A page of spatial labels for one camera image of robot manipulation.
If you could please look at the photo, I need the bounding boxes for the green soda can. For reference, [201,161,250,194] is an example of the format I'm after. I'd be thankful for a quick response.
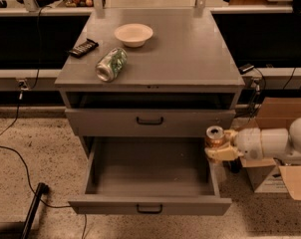
[96,48,128,82]

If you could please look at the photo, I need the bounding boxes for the grey drawer cabinet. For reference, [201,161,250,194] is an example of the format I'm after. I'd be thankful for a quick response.
[55,8,244,150]

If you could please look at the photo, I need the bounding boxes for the open lower grey drawer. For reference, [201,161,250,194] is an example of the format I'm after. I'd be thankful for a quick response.
[69,137,231,215]

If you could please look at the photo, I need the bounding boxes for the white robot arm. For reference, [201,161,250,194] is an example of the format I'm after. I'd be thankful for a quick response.
[204,118,301,163]

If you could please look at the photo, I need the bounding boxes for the small black device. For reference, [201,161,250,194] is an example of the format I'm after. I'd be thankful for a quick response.
[238,64,254,75]

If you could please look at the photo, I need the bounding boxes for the closed upper grey drawer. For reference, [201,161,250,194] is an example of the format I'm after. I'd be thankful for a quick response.
[66,109,235,137]

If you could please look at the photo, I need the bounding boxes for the black snack bar packet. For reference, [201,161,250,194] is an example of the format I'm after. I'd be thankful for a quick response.
[68,39,99,58]

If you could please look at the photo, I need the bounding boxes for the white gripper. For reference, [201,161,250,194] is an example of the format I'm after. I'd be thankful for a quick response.
[204,127,262,161]

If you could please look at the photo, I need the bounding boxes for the black metal stand leg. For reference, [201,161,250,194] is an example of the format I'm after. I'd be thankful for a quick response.
[19,182,49,239]

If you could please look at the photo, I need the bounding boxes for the cardboard box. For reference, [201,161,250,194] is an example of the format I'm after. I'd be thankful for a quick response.
[240,98,301,201]

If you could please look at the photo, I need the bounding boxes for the black floor cable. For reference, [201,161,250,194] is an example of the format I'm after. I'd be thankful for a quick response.
[0,5,89,239]

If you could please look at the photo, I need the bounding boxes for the white bowl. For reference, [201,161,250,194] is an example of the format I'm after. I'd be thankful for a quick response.
[115,24,153,48]

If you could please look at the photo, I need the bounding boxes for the orange soda can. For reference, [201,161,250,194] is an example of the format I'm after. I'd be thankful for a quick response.
[205,125,225,148]

